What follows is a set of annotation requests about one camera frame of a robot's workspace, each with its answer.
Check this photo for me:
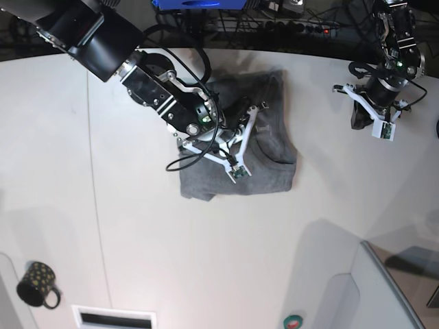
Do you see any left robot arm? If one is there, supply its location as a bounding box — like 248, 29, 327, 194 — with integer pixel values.
348, 1, 427, 130

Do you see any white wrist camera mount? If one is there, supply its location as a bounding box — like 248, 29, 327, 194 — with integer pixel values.
332, 84, 411, 141
166, 99, 266, 184

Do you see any white slotted panel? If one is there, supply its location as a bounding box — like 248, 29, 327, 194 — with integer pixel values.
72, 305, 158, 329

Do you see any black power strip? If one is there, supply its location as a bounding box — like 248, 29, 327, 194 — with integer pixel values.
259, 20, 341, 38

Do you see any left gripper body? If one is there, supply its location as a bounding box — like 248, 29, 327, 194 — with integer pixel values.
356, 76, 408, 110

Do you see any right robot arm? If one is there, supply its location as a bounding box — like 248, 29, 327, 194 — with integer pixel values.
1, 1, 258, 179

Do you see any black mug with yellow dots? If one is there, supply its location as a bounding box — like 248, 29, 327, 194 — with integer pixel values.
16, 262, 61, 310

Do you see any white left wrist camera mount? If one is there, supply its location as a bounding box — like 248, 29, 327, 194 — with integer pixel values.
332, 84, 411, 141

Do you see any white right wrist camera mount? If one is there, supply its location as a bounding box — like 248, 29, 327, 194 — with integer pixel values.
166, 99, 266, 184

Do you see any blue box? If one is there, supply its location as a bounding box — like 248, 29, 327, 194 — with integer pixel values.
152, 0, 246, 10

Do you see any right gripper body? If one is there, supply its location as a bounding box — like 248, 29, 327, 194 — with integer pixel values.
215, 102, 250, 149

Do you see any grey t-shirt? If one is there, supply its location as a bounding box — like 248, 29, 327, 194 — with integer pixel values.
180, 71, 297, 202

